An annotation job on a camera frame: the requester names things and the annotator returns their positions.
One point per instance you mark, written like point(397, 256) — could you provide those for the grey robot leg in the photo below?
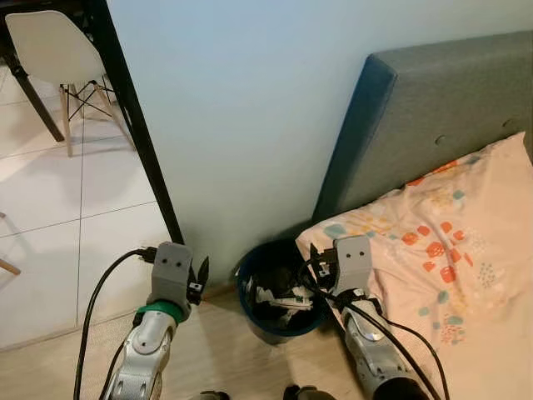
point(308, 392)
point(208, 395)

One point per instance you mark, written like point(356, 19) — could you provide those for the white shell chair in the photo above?
point(50, 46)

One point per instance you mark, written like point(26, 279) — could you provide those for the wooden furniture leg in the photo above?
point(7, 267)

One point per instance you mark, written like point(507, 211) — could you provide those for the teal fabric headboard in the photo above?
point(433, 108)

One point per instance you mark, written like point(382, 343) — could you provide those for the grey right robot leg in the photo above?
point(308, 392)

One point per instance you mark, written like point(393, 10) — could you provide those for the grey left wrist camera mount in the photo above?
point(171, 271)

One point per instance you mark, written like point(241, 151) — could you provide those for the black slanted post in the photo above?
point(133, 125)

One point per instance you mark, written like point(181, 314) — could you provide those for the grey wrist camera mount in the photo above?
point(354, 258)
point(171, 271)

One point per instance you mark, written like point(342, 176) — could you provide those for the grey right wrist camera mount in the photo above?
point(354, 258)

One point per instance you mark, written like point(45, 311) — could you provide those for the white paper trash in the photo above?
point(283, 297)

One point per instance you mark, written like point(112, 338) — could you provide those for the grey left robot leg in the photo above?
point(208, 395)

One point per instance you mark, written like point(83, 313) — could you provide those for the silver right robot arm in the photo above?
point(379, 350)

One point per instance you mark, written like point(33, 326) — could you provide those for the pink patterned pillow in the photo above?
point(450, 267)

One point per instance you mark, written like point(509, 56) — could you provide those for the dark blue trash bin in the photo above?
point(250, 308)

